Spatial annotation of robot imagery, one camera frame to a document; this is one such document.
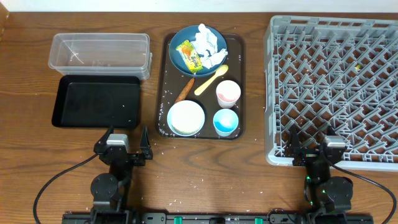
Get right black cable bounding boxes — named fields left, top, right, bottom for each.
left=322, top=146, right=398, bottom=224

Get left black cable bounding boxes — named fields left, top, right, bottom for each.
left=32, top=152, right=100, bottom=224

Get light blue plastic cup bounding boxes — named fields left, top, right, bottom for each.
left=213, top=109, right=239, bottom=137

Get light blue rice bowl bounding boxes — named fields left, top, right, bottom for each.
left=167, top=100, right=205, bottom=137

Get pink plastic cup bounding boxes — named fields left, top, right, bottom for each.
left=216, top=80, right=241, bottom=108

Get grey dishwasher rack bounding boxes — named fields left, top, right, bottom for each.
left=264, top=16, right=397, bottom=172

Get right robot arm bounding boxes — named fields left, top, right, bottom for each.
left=285, top=126, right=353, bottom=223

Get orange carrot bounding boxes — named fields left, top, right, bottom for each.
left=175, top=78, right=195, bottom=104

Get yellow snack wrapper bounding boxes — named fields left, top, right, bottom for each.
left=176, top=40, right=203, bottom=75

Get pale yellow plastic spoon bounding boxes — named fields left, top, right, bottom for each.
left=194, top=65, right=229, bottom=96

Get white tissue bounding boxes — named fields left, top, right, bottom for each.
left=192, top=24, right=228, bottom=69

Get clear plastic bin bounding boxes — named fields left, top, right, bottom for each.
left=48, top=33, right=152, bottom=80

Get dark blue plate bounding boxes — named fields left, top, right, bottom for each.
left=169, top=25, right=228, bottom=77

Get black waste tray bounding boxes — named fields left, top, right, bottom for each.
left=52, top=75, right=141, bottom=129

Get black cable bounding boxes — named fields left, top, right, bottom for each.
left=32, top=152, right=100, bottom=224
left=322, top=146, right=398, bottom=224

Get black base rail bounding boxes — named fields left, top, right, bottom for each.
left=61, top=212, right=374, bottom=224

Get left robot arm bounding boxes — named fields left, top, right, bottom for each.
left=90, top=126, right=153, bottom=223

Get dark brown serving tray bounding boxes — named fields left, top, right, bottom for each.
left=155, top=32, right=246, bottom=141

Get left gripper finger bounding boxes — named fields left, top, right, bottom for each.
left=93, top=126, right=114, bottom=154
left=140, top=126, right=153, bottom=160

